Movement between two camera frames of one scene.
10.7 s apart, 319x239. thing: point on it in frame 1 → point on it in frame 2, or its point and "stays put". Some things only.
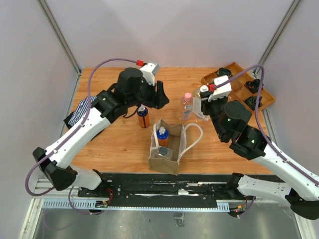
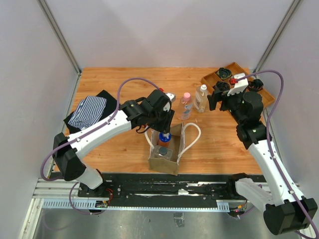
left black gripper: x=159 y=98 → x=165 y=126
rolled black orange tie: x=253 y=85 stays put
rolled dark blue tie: x=224 y=71 stays put
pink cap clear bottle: x=186 y=106 stays put
